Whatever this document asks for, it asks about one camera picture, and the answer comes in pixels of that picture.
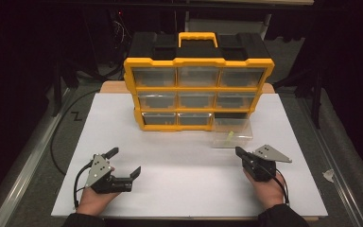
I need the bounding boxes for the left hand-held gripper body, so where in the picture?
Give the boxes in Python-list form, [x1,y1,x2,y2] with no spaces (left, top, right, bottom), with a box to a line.
[84,153,134,195]

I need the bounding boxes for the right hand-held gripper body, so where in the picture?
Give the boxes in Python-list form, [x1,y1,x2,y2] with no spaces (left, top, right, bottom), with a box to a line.
[242,144,292,183]

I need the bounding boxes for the clear plastic drawer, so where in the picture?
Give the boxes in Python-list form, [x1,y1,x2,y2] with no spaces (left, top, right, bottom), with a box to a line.
[212,117,253,149]

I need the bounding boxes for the yellow black drawer organizer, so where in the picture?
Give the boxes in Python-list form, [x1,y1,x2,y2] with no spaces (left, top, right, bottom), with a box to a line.
[123,31,276,132]

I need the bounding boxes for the person's right hand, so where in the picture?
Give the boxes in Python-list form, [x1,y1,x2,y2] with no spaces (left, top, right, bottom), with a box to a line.
[244,168,285,211]

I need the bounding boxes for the person's left hand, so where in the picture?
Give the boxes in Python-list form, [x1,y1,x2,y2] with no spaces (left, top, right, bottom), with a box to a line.
[75,185,121,218]

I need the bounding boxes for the crumpled white paper scrap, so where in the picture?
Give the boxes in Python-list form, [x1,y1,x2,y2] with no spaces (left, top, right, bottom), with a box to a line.
[322,168,336,183]

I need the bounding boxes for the grid of clear drawers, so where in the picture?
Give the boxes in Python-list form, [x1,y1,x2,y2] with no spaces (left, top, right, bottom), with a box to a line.
[131,66,266,127]

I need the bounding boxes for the black metal stand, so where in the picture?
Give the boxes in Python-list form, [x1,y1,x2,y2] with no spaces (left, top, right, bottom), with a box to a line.
[51,60,79,117]
[296,62,324,129]

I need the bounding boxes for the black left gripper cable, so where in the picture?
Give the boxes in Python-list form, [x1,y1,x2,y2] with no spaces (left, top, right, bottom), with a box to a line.
[73,164,94,211]

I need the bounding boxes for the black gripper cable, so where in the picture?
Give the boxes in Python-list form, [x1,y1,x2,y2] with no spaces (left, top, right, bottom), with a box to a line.
[73,164,94,211]
[264,166,290,204]

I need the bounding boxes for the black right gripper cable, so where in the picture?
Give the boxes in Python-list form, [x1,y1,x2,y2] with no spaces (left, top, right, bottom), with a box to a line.
[264,166,290,204]

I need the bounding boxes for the black floor cable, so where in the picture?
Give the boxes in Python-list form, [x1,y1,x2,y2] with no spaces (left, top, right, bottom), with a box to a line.
[50,89,102,176]

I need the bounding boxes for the aluminium rail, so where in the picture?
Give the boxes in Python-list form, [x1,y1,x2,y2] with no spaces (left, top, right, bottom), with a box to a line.
[296,94,363,227]
[0,88,74,227]

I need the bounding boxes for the bundle of thin wires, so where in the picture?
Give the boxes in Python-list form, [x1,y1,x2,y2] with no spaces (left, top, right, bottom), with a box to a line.
[112,10,131,48]

